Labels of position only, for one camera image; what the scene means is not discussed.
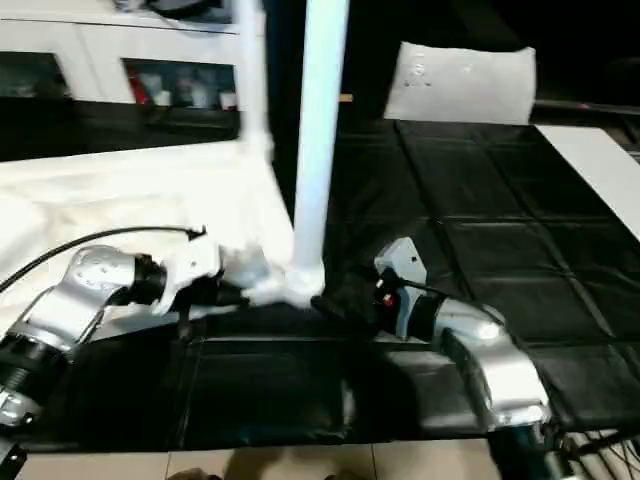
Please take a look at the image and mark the white plastic table top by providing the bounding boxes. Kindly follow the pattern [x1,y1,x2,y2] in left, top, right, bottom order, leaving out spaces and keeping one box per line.
[0,138,326,331]

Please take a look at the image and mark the flat white board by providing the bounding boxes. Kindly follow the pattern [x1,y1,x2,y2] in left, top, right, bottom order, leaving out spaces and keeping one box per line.
[535,125,640,241]

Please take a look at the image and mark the white cabinet with glass doors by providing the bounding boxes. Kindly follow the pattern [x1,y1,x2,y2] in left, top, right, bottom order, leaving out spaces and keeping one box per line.
[0,0,267,113]

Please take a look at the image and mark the dark round pot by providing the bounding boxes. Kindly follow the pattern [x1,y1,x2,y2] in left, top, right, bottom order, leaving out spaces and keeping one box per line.
[150,0,241,23]

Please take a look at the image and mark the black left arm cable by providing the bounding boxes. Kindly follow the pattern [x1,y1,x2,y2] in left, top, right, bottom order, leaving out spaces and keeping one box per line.
[0,226,208,296]

